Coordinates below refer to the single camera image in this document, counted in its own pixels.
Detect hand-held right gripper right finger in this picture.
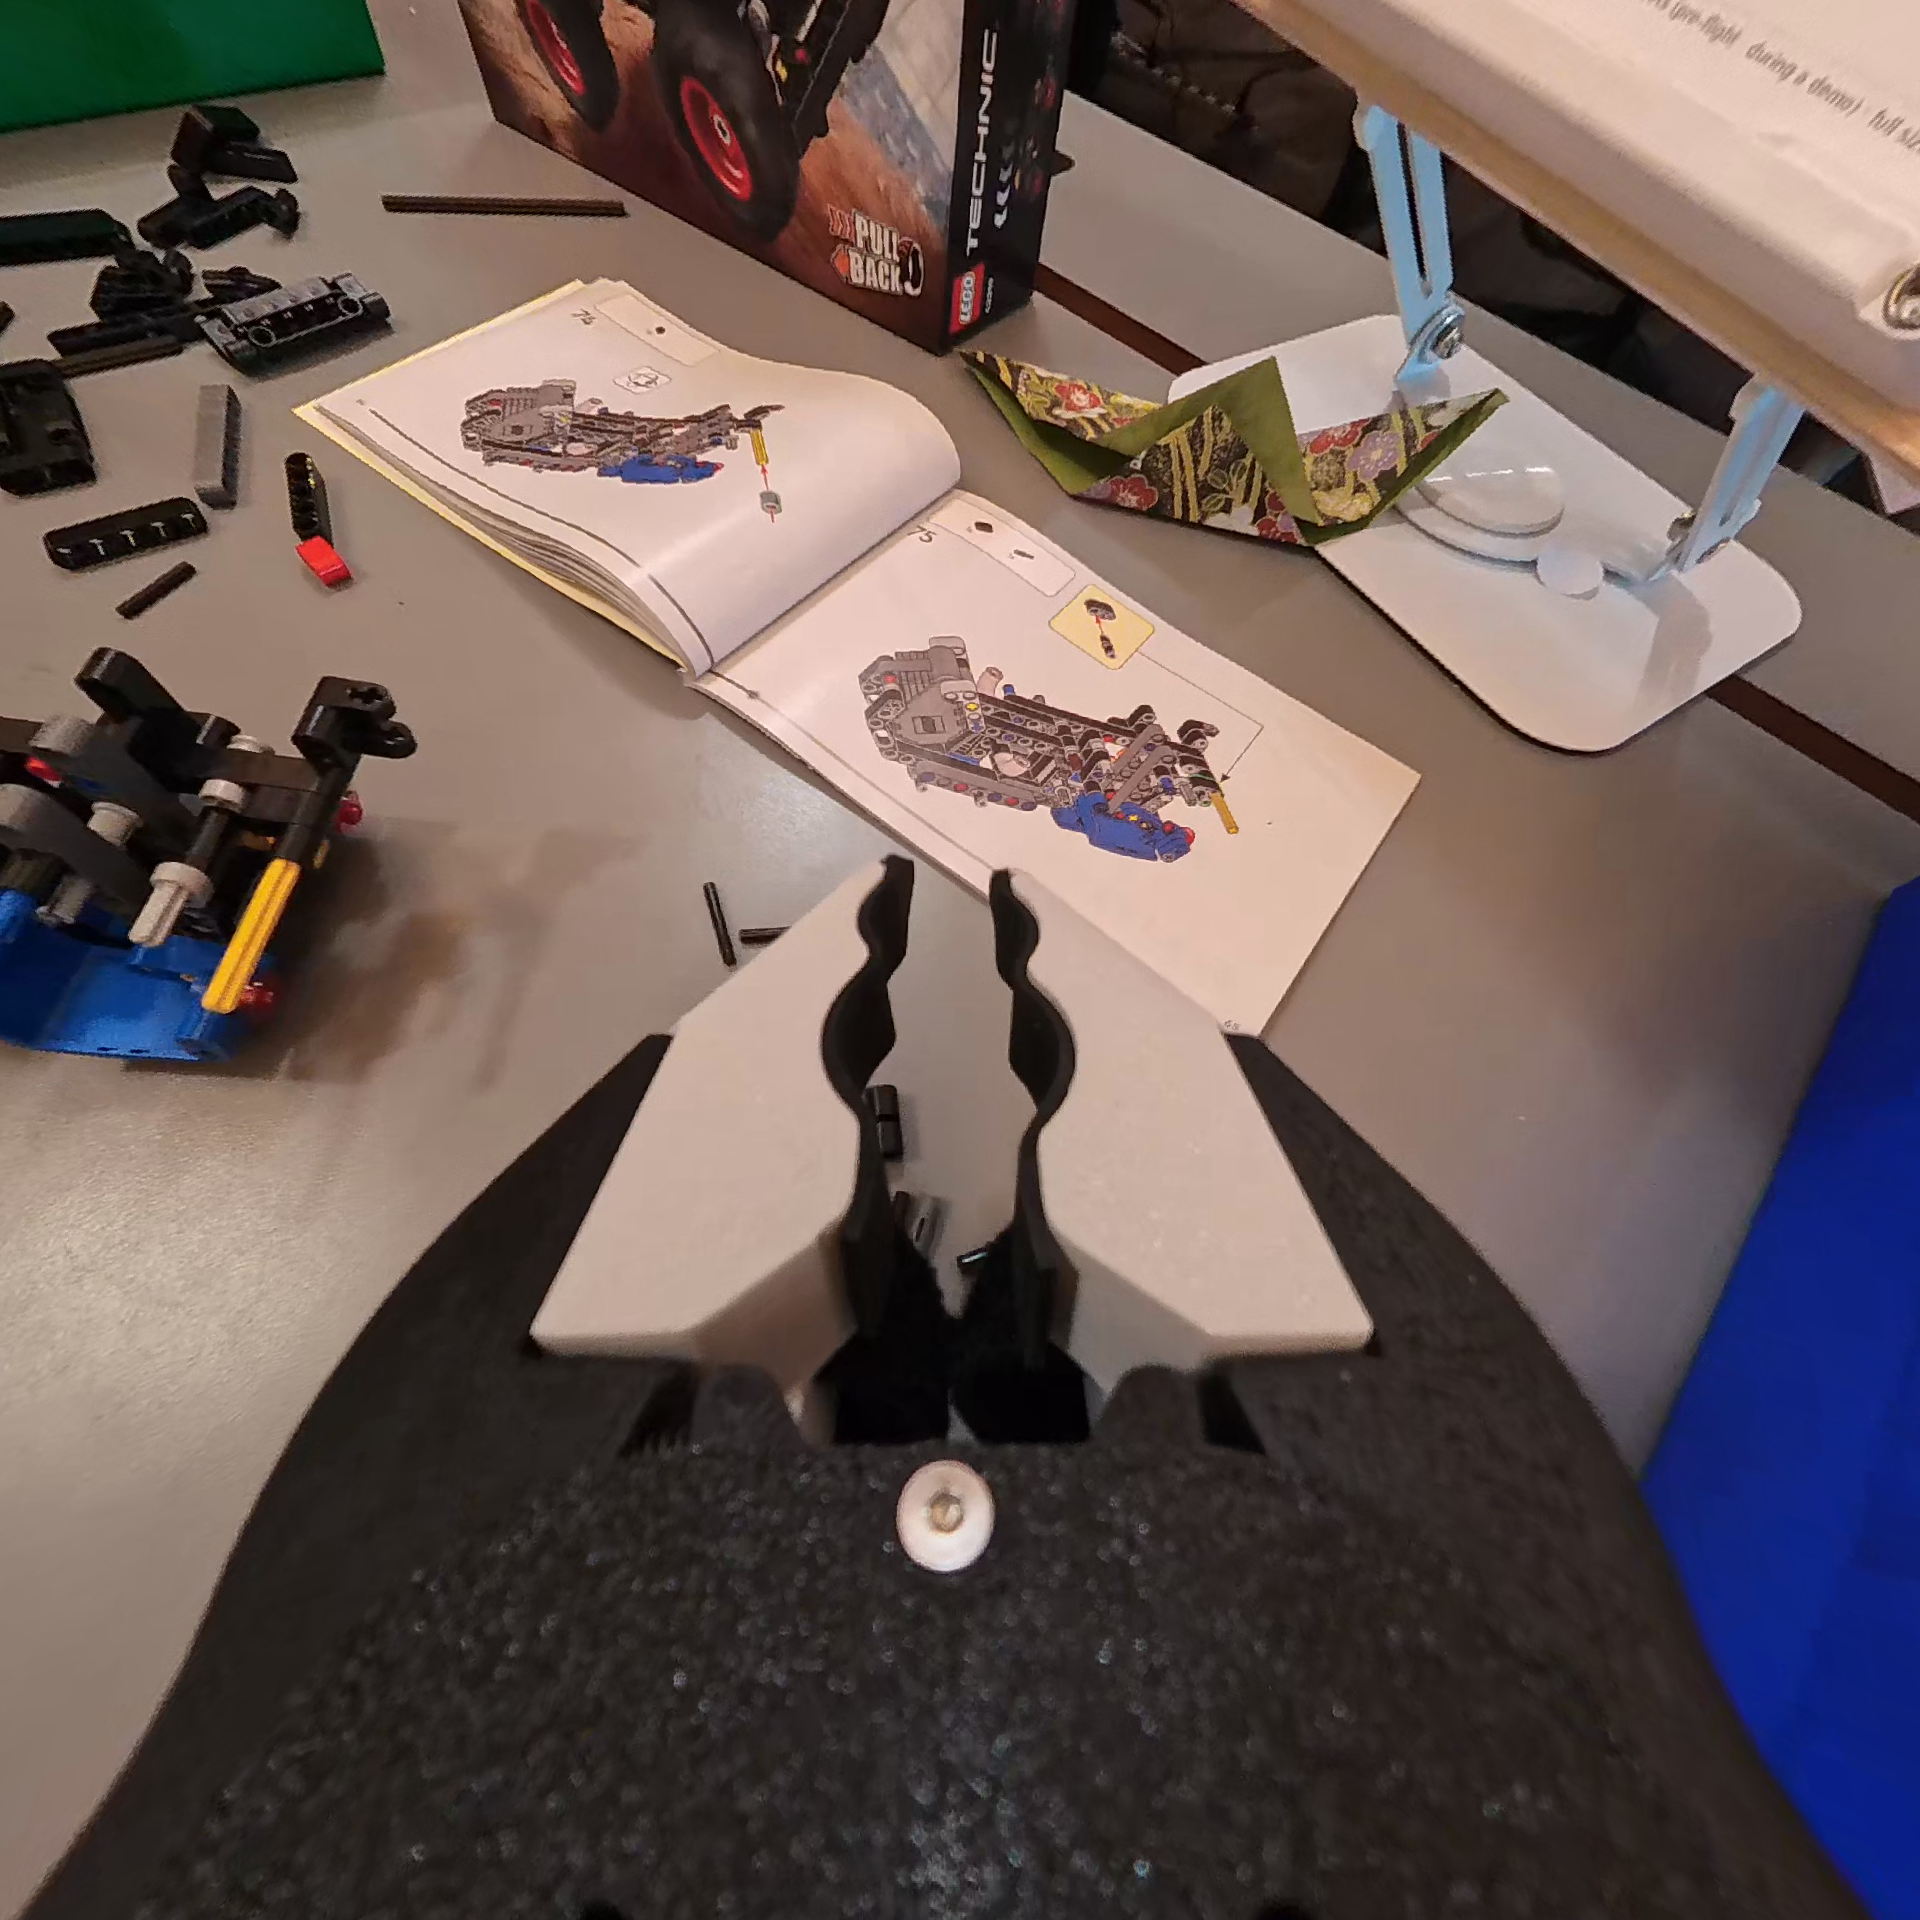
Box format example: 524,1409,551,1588
988,867,1378,1437

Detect printed instruction sheet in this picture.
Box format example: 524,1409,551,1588
1282,0,1920,327

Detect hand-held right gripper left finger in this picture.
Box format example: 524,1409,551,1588
524,856,916,1446

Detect scattered black lego beams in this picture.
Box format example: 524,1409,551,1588
0,101,394,574

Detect white document stand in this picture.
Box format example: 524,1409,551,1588
1166,101,1804,754

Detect blue plastic bin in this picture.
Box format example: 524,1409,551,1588
1639,878,1920,1920

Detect lego vehicle chassis model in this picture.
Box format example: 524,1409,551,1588
0,646,422,1063

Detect floral origami paper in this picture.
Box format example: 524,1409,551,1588
959,349,1511,550

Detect green plastic bin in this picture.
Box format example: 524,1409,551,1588
0,0,389,136

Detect lego set box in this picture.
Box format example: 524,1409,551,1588
457,0,1077,360

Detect lego instruction booklet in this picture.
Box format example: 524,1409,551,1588
289,276,1424,1041

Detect instruction sheet on stand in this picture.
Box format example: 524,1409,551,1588
1240,0,1920,521

